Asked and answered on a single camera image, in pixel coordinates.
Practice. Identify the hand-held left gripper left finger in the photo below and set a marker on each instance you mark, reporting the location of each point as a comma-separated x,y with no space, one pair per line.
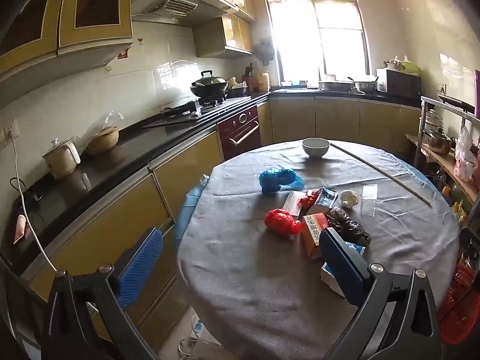
138,258

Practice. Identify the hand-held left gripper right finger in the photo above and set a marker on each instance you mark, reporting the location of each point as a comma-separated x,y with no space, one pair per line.
341,266

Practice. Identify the white and blue box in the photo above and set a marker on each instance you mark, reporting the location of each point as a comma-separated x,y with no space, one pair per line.
330,277

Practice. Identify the black plastic bag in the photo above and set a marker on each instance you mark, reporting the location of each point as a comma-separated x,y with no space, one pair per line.
347,227

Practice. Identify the orange cardboard box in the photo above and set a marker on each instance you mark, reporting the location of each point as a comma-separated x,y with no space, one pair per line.
311,236

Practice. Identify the blue packet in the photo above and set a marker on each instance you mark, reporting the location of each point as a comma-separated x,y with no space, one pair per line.
325,199

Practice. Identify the white paper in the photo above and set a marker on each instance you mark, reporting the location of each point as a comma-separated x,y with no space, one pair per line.
348,198

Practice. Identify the clear plastic tray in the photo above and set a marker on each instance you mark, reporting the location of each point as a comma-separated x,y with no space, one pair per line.
368,198

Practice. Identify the red plastic bag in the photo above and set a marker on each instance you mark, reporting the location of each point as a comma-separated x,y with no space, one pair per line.
281,221

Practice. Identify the white box with red stripe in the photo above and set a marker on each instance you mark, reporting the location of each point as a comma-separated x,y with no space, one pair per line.
290,202

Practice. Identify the red plastic basket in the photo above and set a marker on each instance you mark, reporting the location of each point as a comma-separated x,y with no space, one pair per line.
459,303

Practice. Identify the yellow kitchen base cabinets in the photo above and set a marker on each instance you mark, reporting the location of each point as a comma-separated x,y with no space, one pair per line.
120,213

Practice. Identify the blue undercloth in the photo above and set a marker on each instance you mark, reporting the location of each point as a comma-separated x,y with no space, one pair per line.
189,210

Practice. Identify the red wrapper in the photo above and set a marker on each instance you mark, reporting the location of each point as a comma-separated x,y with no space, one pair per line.
308,198

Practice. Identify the white power strip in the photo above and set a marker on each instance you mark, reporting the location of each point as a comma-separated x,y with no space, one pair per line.
197,328

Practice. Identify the long thin wooden stick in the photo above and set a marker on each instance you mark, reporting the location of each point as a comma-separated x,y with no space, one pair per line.
423,200

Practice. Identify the blue plastic bag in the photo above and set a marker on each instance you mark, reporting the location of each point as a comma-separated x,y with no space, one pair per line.
275,179

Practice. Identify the white bowl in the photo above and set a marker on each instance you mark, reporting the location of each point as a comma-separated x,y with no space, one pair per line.
316,147

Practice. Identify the red and white card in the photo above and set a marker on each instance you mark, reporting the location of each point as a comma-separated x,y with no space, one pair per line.
20,228

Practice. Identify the brown bowl in clear bag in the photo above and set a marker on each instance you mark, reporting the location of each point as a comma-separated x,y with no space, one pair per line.
101,140

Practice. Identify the white electric pot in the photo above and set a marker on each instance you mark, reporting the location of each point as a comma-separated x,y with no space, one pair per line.
60,157

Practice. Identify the metal storage rack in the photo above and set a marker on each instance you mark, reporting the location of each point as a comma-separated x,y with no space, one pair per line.
442,157

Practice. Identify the steel pot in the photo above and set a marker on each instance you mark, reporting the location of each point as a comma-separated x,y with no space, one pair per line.
438,140

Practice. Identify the dark red oven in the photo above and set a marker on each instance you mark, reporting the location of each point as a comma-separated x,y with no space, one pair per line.
240,131

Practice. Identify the pink and white plastic bag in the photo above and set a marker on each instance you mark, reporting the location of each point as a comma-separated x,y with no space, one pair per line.
465,155

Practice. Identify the black gas stove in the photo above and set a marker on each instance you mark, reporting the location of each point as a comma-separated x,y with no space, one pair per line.
213,104

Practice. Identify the metal basin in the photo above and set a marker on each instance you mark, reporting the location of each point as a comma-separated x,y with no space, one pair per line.
333,84
365,85

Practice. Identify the black wok with lid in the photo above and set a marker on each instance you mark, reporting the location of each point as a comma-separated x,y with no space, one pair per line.
209,84

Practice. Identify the black microwave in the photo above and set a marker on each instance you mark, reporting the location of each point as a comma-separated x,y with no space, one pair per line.
399,82

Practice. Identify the orange bottles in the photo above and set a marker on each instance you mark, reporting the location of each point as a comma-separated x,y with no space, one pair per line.
264,81

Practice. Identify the knife block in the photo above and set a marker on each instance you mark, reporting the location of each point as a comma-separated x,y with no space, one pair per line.
248,78

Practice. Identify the green bag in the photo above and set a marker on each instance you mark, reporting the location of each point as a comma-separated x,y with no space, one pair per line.
409,67

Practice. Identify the dark hanging bag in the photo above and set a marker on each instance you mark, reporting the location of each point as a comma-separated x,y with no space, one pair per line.
267,53

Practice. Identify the window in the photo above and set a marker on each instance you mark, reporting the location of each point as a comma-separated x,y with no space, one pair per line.
317,26

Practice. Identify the yellow cabinet with dark panels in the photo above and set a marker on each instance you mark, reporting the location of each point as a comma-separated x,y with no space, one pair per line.
56,18

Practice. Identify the white wall socket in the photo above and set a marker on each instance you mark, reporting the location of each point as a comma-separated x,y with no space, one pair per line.
9,129

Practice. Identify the small yellow wall cabinet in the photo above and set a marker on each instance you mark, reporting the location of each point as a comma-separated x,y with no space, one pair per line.
223,35

